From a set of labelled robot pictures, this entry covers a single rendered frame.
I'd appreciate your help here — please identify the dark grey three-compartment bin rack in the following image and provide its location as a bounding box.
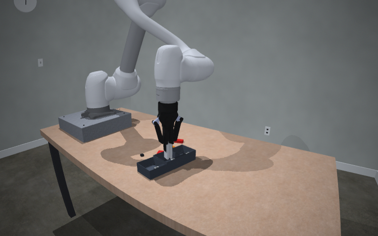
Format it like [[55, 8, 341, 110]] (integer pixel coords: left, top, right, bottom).
[[137, 145, 196, 180]]

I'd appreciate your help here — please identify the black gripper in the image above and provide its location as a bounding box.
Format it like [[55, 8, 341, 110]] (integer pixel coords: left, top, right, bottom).
[[152, 101, 183, 160]]

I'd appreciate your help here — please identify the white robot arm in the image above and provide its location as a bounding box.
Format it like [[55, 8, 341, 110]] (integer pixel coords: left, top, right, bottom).
[[80, 0, 214, 119]]

